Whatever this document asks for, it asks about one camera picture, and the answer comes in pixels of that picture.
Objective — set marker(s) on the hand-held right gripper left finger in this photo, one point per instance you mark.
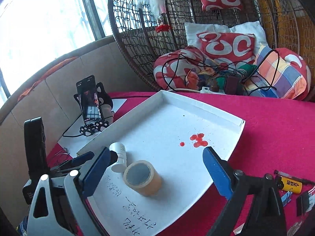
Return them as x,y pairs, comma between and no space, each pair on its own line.
97,169

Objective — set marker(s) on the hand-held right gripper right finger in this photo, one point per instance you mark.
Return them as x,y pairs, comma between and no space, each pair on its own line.
216,174

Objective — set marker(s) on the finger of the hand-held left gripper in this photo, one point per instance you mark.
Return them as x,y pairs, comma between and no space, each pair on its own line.
67,172
82,157

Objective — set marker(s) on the small white plastic bottle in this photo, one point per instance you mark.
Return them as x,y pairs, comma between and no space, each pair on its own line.
120,152

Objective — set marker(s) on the white cardboard tray box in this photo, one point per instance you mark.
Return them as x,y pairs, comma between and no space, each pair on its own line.
160,127

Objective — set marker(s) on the blue binder clip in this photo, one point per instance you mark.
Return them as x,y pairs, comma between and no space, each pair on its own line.
286,198

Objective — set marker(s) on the brown packing tape roll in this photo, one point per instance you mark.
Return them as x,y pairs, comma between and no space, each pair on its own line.
152,184

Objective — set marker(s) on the black smartphone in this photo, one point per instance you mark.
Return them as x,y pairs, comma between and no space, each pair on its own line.
88,98

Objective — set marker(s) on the smartphone on cat stand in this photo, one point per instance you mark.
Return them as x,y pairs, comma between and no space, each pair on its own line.
105,98

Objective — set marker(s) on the magenta table cloth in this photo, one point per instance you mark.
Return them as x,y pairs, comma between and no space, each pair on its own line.
270,132

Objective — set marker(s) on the yellow lighter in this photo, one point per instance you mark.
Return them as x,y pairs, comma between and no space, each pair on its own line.
291,184

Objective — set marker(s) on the dark maroon charger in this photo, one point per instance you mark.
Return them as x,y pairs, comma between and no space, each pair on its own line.
232,84

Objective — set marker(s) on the clear black gel pen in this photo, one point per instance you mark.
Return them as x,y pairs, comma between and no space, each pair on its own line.
308,180

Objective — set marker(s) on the green cloth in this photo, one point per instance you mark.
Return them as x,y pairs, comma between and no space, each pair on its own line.
246,68

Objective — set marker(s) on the crumpled red patterned cushion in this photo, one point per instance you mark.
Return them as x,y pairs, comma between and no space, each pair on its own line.
172,66

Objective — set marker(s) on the plaid multicolour cushion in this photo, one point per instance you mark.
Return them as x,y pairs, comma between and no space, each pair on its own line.
283,71

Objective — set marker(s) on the square red patterned cushion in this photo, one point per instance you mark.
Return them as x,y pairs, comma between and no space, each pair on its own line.
226,46

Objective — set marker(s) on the wicker hanging egg chair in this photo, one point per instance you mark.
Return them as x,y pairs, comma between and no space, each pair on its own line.
137,41

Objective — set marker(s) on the round red seat cushion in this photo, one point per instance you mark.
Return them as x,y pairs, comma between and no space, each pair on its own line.
299,61

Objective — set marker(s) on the white pillow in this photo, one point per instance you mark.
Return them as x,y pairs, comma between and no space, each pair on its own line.
194,29

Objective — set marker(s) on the small red hanging ornament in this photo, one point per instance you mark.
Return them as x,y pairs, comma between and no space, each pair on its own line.
163,27

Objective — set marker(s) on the white feather hanging ornament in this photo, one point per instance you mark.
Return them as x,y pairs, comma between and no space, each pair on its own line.
157,0

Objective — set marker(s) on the dark window frame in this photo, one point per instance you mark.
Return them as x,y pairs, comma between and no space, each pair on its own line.
93,9

